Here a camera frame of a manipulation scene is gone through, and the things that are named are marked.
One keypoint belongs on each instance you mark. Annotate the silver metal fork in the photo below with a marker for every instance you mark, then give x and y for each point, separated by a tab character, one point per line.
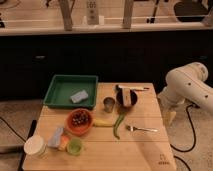
133	128

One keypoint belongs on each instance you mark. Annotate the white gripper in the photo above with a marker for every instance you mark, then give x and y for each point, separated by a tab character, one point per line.
167	110

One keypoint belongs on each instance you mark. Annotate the blue-grey sponge block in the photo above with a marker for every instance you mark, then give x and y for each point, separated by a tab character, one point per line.
79	96

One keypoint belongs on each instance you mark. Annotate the yellow banana toy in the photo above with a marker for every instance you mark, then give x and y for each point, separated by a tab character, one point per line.
101	123

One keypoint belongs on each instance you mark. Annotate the small green cup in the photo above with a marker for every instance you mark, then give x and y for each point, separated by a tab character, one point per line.
74	146

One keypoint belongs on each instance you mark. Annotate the orange toy food piece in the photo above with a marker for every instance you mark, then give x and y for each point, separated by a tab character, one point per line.
63	142

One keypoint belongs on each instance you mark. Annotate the orange bowl with berries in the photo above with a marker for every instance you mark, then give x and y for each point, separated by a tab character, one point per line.
79	121

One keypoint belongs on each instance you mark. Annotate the dark cabinet front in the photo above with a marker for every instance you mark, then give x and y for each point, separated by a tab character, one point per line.
28	63

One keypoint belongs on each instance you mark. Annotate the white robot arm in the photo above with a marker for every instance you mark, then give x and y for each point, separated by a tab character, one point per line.
185	83

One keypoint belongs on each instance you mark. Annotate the light blue toy object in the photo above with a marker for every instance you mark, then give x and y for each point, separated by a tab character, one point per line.
54	141

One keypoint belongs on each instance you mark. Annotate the green plastic tray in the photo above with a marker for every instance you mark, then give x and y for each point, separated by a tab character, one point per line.
63	87

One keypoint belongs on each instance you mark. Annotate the wooden block in bowl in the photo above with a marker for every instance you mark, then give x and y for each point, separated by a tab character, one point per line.
126	95

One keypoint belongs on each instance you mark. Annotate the small metal cup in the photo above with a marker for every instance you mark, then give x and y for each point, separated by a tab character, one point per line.
109	103

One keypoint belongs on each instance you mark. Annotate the green chili pepper toy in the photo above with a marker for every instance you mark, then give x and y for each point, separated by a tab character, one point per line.
117	124

